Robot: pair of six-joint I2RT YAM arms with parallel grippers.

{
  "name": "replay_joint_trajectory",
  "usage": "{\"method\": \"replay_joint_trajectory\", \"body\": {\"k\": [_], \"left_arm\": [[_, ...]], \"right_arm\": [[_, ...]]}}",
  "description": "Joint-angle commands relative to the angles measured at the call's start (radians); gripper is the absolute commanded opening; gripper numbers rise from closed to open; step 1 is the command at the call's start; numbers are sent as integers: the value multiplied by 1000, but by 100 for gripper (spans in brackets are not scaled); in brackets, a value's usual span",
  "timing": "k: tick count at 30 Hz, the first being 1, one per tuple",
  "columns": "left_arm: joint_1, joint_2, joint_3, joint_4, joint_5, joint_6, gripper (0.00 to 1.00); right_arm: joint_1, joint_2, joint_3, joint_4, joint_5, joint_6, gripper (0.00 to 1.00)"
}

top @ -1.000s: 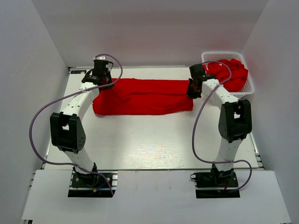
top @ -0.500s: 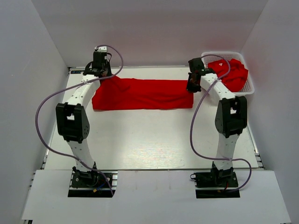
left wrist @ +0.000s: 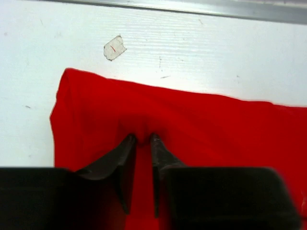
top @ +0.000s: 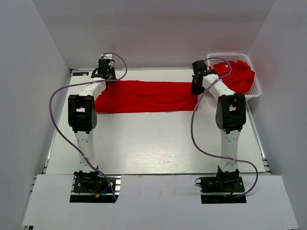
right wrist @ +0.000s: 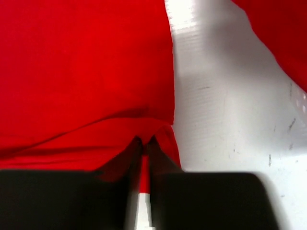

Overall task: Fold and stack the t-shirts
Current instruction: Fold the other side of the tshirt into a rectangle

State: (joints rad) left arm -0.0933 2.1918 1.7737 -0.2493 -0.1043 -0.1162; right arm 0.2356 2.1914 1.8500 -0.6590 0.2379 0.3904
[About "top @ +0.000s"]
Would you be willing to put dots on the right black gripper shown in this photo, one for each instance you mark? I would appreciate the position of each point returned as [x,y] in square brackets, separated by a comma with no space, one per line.
[195,90]

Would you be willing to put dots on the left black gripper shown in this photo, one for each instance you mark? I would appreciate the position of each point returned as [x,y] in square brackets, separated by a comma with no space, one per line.
[112,70]

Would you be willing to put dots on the red t shirt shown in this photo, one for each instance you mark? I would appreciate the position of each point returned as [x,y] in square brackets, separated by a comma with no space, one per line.
[134,96]

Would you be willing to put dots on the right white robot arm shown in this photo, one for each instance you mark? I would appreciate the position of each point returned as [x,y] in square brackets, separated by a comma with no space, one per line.
[230,115]

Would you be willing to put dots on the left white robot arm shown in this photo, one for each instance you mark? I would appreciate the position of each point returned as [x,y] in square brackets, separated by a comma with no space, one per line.
[82,115]

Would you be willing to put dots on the red shirts in basket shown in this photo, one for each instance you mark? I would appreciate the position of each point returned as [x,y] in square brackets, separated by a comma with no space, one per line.
[241,78]

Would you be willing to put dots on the blue table label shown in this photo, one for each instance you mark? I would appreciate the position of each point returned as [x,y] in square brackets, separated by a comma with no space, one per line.
[80,73]

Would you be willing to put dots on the white plastic basket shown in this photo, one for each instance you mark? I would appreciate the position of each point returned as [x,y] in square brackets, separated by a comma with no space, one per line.
[217,62]

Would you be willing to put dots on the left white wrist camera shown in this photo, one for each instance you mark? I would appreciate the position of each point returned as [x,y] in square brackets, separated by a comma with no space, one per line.
[106,56]

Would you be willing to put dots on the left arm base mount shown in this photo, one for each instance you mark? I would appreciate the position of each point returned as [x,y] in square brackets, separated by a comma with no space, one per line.
[91,187]

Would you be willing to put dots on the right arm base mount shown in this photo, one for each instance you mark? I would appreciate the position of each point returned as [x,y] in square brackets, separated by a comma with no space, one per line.
[214,192]

